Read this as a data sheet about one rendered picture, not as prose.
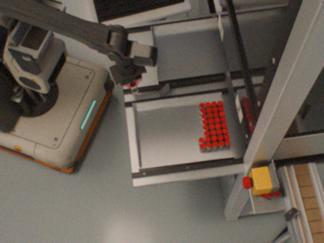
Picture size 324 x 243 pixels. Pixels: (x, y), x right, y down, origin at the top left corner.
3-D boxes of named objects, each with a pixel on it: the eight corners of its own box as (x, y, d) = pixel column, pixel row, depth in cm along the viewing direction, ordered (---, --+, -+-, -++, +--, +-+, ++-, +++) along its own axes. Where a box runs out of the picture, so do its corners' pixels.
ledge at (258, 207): (284, 173, 149) (285, 171, 147) (293, 209, 144) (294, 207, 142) (245, 178, 149) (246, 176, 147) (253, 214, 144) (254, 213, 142)
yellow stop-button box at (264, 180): (269, 171, 140) (273, 165, 133) (274, 192, 137) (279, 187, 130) (247, 174, 140) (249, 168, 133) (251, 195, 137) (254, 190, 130)
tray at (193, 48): (232, 20, 175) (232, 14, 171) (244, 73, 164) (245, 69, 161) (151, 31, 175) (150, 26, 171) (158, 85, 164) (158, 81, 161)
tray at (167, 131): (220, 95, 161) (221, 91, 158) (233, 160, 150) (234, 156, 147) (133, 107, 161) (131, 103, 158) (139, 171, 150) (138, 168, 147)
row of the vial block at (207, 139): (204, 107, 159) (204, 102, 155) (211, 152, 152) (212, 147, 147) (198, 108, 159) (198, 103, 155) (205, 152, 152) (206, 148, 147)
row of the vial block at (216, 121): (215, 106, 159) (216, 100, 155) (224, 150, 152) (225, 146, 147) (210, 107, 159) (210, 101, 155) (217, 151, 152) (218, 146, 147)
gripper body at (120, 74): (147, 74, 128) (144, 59, 122) (116, 86, 127) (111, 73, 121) (140, 58, 131) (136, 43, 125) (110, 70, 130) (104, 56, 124)
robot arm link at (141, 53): (111, 23, 113) (104, 53, 111) (152, 28, 111) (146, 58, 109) (122, 41, 125) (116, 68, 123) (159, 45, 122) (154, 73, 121)
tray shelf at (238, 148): (229, 13, 178) (229, 10, 177) (266, 169, 150) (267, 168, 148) (117, 29, 178) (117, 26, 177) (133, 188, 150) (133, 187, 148)
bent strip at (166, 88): (169, 89, 163) (168, 82, 158) (170, 96, 162) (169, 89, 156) (133, 94, 163) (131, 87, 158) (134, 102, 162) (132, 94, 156)
